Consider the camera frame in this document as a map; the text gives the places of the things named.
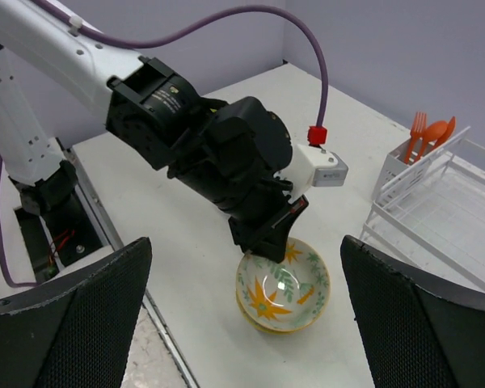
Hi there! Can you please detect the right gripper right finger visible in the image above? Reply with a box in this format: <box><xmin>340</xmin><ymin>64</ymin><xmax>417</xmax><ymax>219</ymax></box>
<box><xmin>340</xmin><ymin>235</ymin><xmax>485</xmax><ymax>387</ymax></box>

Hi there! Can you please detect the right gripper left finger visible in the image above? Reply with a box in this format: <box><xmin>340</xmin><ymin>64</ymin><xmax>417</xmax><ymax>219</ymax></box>
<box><xmin>0</xmin><ymin>237</ymin><xmax>152</xmax><ymax>387</ymax></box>

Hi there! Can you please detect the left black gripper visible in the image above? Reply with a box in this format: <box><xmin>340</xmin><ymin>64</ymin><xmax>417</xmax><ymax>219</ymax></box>
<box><xmin>209</xmin><ymin>177</ymin><xmax>310</xmax><ymax>264</ymax></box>

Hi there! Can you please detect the rearmost grey bowl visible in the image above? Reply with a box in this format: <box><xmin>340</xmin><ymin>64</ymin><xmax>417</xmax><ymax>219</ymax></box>
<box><xmin>235</xmin><ymin>238</ymin><xmax>331</xmax><ymax>331</ymax></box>

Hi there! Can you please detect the tan yellow rimmed bowl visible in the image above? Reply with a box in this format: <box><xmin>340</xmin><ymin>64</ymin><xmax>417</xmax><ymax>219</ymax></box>
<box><xmin>235</xmin><ymin>293</ymin><xmax>326</xmax><ymax>335</ymax></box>

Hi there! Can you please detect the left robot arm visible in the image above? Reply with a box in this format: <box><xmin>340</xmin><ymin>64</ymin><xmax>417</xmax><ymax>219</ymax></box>
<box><xmin>0</xmin><ymin>1</ymin><xmax>308</xmax><ymax>263</ymax></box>

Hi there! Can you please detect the white cutlery holder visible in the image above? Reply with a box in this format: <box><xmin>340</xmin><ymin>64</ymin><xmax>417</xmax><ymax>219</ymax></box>
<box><xmin>371</xmin><ymin>139</ymin><xmax>433</xmax><ymax>201</ymax></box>

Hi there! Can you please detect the orange plastic fork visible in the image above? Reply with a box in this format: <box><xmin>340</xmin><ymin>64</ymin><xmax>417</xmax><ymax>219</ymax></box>
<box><xmin>403</xmin><ymin>112</ymin><xmax>427</xmax><ymax>165</ymax></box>

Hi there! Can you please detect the orange plastic spoon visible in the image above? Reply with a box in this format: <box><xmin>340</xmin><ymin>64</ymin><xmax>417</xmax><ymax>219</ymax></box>
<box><xmin>413</xmin><ymin>120</ymin><xmax>448</xmax><ymax>163</ymax></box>

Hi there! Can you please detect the orange plastic knife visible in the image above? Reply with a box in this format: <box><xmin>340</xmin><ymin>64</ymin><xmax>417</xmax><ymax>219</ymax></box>
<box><xmin>433</xmin><ymin>116</ymin><xmax>456</xmax><ymax>149</ymax></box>

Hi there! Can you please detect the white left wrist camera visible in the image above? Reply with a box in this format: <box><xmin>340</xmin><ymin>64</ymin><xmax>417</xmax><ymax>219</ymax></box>
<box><xmin>277</xmin><ymin>144</ymin><xmax>348</xmax><ymax>204</ymax></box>

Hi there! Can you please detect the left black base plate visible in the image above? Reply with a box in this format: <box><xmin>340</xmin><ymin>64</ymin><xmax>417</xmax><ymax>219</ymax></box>
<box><xmin>12</xmin><ymin>161</ymin><xmax>106</xmax><ymax>284</ymax></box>

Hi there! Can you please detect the white wire dish rack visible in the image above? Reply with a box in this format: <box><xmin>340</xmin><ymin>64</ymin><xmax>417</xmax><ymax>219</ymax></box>
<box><xmin>360</xmin><ymin>129</ymin><xmax>485</xmax><ymax>292</ymax></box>

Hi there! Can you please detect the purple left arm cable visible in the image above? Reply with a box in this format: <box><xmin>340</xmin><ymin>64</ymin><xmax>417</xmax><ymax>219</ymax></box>
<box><xmin>32</xmin><ymin>0</ymin><xmax>329</xmax><ymax>146</ymax></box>

